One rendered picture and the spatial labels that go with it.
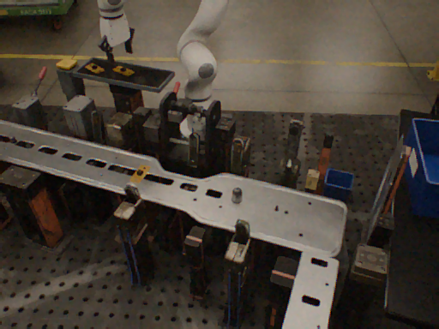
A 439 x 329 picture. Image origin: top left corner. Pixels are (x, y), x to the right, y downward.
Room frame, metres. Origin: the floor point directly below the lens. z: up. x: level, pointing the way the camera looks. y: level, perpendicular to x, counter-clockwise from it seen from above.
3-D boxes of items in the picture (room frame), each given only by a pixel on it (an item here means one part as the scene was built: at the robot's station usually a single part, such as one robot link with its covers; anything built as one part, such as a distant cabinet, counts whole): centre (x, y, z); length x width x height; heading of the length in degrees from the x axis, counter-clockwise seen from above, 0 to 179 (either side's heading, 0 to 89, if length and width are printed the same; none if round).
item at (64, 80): (1.49, 0.59, 0.92); 0.08 x 0.08 x 0.44; 69
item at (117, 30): (1.41, 0.35, 1.33); 0.10 x 0.07 x 0.11; 144
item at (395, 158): (0.72, -0.42, 1.17); 0.12 x 0.01 x 0.34; 159
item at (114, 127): (1.20, 0.35, 0.89); 0.13 x 0.11 x 0.38; 159
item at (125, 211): (0.81, 0.26, 0.87); 0.12 x 0.09 x 0.35; 159
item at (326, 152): (0.94, -0.33, 0.95); 0.03 x 0.01 x 0.50; 69
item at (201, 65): (1.50, 0.07, 1.09); 0.19 x 0.12 x 0.24; 22
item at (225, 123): (1.12, -0.03, 0.91); 0.07 x 0.05 x 0.42; 159
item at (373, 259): (0.61, -0.39, 0.88); 0.08 x 0.08 x 0.36; 69
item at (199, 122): (1.15, 0.09, 0.94); 0.18 x 0.13 x 0.49; 69
